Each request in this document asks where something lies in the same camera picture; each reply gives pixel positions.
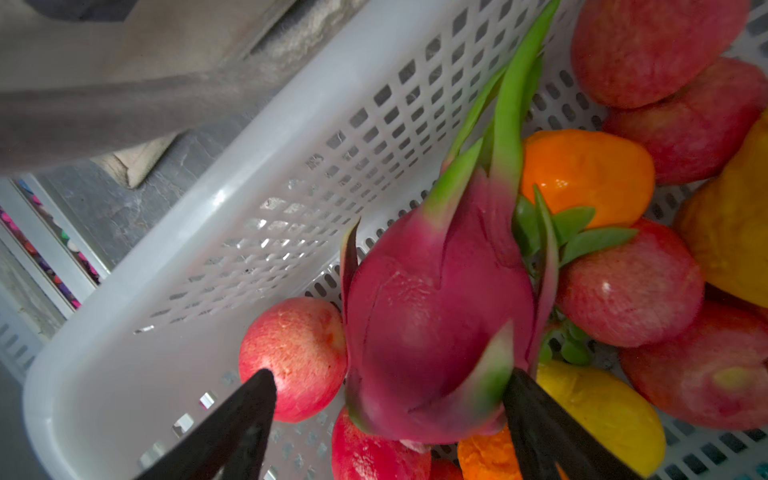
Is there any cream canvas grocery bag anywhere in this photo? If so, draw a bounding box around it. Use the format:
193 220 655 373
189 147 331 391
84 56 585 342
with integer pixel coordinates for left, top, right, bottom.
0 0 368 190

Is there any pink dragon fruit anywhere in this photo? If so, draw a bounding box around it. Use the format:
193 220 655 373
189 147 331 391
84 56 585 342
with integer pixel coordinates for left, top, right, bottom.
341 2 558 444

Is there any white plastic fruit basket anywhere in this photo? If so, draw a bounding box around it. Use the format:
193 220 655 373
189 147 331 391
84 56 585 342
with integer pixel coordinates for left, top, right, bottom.
22 0 768 480

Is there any yellow pear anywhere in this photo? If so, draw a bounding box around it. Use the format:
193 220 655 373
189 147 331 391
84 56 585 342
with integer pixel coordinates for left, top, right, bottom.
674 113 767 308

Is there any orange fruit large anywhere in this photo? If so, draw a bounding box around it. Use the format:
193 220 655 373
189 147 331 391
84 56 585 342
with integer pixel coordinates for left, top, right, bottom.
457 425 571 480

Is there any red apple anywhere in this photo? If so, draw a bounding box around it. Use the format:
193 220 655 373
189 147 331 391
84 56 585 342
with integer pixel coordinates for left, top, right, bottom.
570 1 750 109
429 459 464 480
618 289 767 430
602 57 767 185
238 297 348 423
556 219 705 348
331 407 432 480

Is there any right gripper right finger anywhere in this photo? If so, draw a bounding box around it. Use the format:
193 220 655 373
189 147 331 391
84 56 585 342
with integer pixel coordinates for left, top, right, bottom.
503 368 640 480

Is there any yellow lemon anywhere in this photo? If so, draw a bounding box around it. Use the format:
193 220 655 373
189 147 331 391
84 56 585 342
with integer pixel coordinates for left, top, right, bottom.
537 360 666 478

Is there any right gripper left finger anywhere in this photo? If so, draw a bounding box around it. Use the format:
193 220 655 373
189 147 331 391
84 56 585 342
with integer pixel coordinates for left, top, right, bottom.
139 369 277 480

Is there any small orange tangerine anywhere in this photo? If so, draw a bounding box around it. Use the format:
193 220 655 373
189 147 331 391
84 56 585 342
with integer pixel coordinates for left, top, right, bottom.
521 129 655 228

